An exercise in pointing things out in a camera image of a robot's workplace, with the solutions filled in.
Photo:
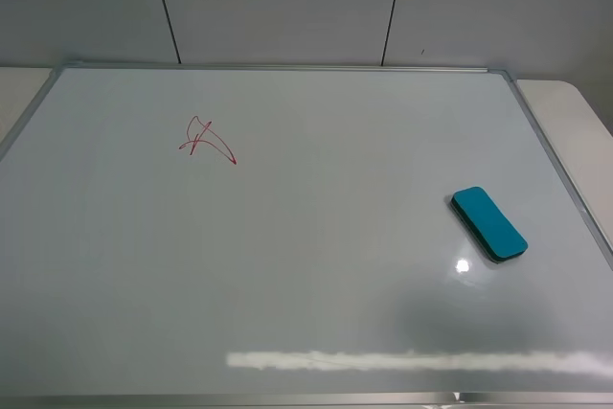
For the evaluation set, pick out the red marker scribble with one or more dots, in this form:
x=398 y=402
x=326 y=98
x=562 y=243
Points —
x=201 y=133

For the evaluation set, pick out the teal whiteboard eraser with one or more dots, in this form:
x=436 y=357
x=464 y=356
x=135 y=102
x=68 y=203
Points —
x=490 y=227

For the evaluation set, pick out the white whiteboard with aluminium frame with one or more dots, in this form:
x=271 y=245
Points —
x=325 y=269

